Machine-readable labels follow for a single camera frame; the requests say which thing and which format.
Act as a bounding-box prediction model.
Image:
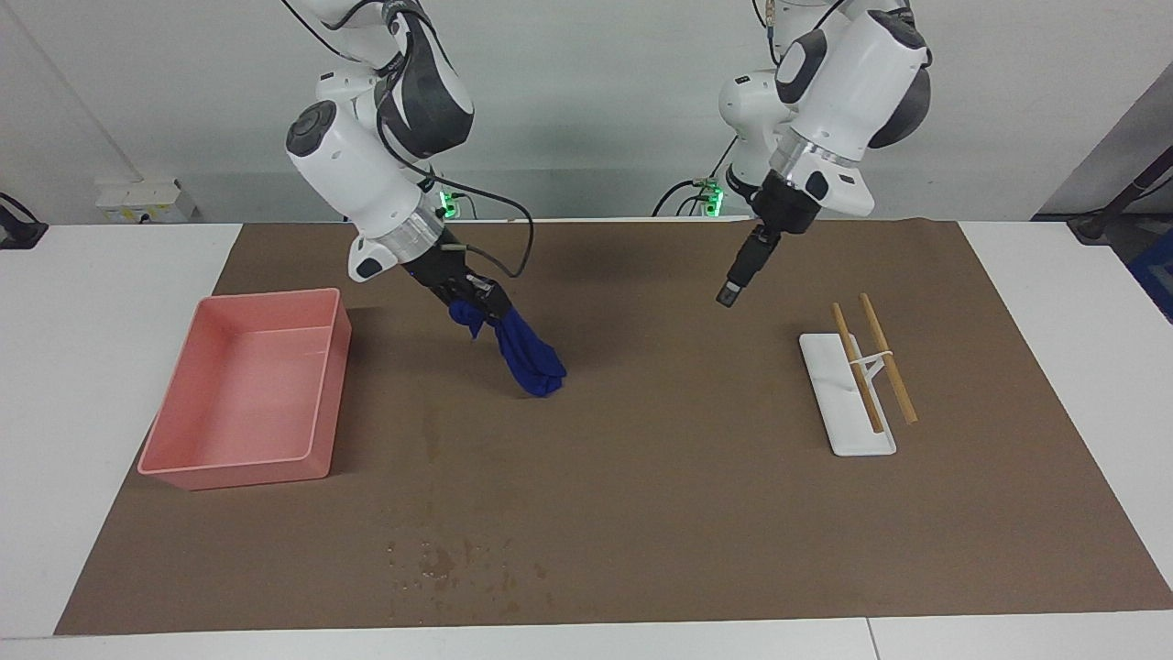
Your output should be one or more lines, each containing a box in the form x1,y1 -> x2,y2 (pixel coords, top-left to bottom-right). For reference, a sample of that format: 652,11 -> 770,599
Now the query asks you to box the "blue towel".
448,301 -> 568,399

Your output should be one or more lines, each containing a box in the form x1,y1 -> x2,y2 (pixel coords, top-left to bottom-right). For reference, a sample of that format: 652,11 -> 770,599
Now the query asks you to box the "light wooden dowel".
859,293 -> 918,425
830,302 -> 885,435

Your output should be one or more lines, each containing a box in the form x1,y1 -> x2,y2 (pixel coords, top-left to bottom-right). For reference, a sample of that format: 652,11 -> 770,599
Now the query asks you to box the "brown table mat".
53,218 -> 1173,636

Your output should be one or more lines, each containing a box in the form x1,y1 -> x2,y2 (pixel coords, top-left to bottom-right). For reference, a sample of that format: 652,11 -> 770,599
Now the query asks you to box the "pink plastic bin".
137,288 -> 353,491

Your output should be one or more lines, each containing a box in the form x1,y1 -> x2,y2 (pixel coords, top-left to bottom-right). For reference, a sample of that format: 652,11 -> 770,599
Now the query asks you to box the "black stand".
1036,147 -> 1173,245

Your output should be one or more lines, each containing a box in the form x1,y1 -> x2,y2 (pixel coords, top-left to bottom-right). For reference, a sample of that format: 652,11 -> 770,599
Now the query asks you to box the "blue crate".
1129,229 -> 1173,324

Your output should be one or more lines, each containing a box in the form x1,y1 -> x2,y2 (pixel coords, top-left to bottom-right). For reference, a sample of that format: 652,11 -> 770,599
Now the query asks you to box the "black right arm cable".
374,110 -> 535,281

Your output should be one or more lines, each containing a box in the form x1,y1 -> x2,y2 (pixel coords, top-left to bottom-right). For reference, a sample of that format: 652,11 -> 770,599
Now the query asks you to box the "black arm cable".
374,110 -> 535,281
753,0 -> 849,67

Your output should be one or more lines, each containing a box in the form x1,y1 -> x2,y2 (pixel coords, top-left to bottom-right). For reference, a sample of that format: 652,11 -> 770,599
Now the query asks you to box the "black base cable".
652,137 -> 739,219

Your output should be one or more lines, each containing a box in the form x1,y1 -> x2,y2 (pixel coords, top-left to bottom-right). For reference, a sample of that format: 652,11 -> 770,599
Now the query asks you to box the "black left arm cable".
753,0 -> 849,67

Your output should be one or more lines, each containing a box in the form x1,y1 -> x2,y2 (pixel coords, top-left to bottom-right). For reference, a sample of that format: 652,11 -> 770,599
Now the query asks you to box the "black clamp mount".
0,192 -> 49,250

